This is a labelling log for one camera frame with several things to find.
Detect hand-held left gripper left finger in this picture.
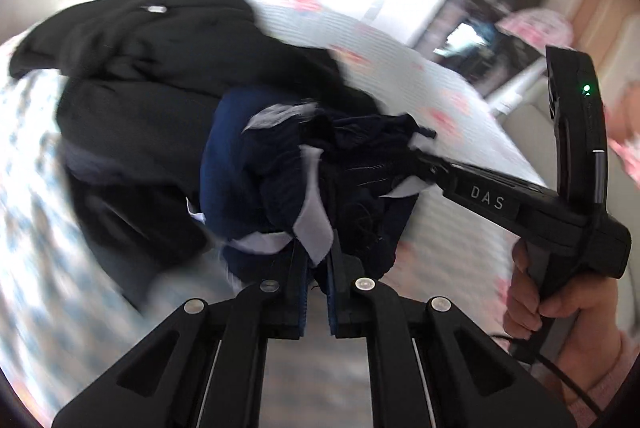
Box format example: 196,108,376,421
52,238,311,428

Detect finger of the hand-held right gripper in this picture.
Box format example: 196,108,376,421
406,146,454,198

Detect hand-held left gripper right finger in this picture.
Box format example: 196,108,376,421
326,241,576,428

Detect navy white-striped garment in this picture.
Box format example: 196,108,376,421
200,87,439,283

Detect person's right forearm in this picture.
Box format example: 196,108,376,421
555,308,640,416

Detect person's right hand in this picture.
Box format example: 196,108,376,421
502,239,622,345

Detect printed checked blanket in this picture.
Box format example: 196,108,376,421
0,0,548,415

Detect beige sofa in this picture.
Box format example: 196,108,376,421
500,0,640,191

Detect pink patterned cloth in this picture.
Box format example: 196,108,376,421
499,7,575,50

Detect black garment pile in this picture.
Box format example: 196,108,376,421
9,0,382,311

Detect black cable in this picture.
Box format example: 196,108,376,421
487,333,606,414

